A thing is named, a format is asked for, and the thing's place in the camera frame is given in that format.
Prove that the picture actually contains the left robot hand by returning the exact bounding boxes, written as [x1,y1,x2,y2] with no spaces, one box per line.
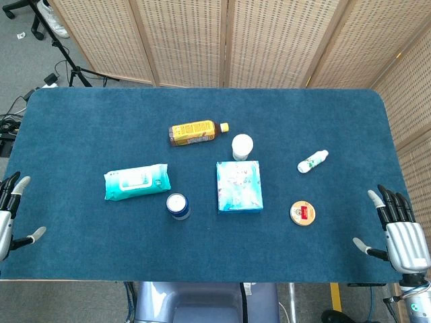
[0,171,47,262]

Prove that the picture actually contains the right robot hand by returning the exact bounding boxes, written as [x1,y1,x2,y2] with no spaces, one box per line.
[352,184,431,274]

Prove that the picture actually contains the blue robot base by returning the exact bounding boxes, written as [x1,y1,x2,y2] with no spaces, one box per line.
[133,281,281,323]

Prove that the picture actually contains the blue can with white lid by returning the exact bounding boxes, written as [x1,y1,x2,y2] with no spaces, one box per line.
[166,192,191,221]

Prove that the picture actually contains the white plastic cylinder container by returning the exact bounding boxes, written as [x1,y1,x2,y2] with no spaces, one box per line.
[231,133,255,162]

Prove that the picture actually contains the yellow table leg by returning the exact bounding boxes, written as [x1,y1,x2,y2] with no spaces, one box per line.
[329,282,343,312]

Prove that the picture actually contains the round orange tin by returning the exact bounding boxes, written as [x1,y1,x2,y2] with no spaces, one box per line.
[290,200,317,227]

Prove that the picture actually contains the small white spray bottle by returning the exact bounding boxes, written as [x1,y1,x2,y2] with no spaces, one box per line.
[297,149,329,174]

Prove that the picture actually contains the teal wet wipes pack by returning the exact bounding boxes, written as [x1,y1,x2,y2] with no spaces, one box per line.
[103,163,172,202]

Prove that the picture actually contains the light blue tissue box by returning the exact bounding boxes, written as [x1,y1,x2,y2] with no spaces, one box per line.
[215,160,264,215]

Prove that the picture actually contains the black tripod stand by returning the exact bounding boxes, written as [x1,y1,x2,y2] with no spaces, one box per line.
[25,0,119,88]

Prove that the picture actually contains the blue table mat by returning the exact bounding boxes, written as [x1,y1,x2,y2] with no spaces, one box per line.
[0,87,431,283]

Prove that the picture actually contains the black office chair base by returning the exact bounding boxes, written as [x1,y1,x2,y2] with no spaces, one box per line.
[1,0,45,41]

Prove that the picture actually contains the yellow label tea bottle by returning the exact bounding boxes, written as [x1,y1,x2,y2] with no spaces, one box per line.
[168,120,230,147]

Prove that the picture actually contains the white sneaker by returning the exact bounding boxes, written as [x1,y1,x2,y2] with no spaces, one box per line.
[36,0,70,39]

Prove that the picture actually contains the woven folding screen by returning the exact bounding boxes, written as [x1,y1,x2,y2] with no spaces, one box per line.
[49,0,431,323]

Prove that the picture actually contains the black floor cables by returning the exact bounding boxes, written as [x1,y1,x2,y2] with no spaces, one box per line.
[0,87,36,159]

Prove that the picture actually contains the blue cable bundle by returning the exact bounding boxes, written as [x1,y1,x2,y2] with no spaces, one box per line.
[123,281,137,323]

